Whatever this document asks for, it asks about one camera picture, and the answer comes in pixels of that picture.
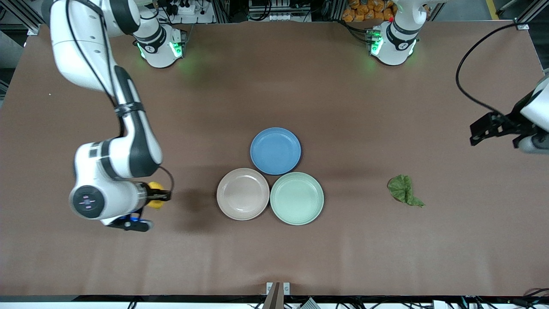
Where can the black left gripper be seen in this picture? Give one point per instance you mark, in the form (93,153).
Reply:
(507,122)

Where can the yellow lemon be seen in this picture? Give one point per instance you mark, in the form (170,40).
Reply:
(155,187)

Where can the green lettuce leaf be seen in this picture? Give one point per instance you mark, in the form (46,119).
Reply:
(401,189)

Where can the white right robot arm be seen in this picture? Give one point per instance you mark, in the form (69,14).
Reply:
(85,43)

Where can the beige round plate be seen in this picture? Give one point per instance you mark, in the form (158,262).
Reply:
(243,194)

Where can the blue round plate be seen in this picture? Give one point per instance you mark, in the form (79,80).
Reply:
(275,151)

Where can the pale green round plate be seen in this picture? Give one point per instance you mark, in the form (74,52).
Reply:
(297,198)

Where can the brown table cover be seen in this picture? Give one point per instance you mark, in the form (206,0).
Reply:
(300,257)

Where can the bag of orange items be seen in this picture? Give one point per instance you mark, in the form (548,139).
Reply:
(364,10)

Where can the white power strip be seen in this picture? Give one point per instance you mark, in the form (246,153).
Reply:
(188,8)

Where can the white electrical device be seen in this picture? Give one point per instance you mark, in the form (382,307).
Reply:
(279,13)

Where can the aluminium frame profile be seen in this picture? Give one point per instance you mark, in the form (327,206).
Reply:
(529,13)
(30,17)

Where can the camera mount post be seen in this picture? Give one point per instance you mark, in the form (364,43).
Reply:
(276,298)

